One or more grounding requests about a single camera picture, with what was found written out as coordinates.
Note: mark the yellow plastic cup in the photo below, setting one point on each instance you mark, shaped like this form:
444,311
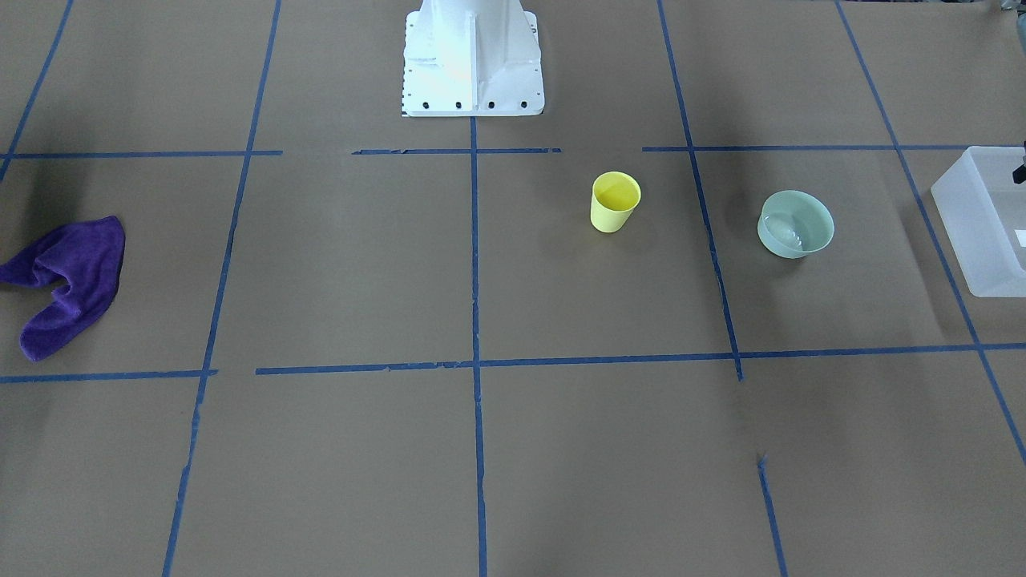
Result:
615,195

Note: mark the light green bowl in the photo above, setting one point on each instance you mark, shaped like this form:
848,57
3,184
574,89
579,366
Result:
793,224

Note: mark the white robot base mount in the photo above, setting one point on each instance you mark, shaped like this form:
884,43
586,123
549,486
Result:
472,59

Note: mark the translucent white plastic box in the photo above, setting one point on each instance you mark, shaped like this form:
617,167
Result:
983,213

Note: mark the purple microfiber cloth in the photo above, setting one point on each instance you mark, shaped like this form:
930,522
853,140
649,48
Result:
82,261

